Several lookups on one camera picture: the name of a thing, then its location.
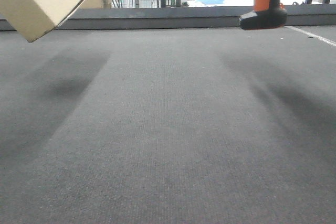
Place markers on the orange black barcode scanner gun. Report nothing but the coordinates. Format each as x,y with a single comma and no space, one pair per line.
266,14

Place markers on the blue tray in background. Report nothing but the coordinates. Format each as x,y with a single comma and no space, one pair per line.
210,2

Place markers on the grey raised conveyor edge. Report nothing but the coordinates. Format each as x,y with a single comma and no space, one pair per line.
189,17

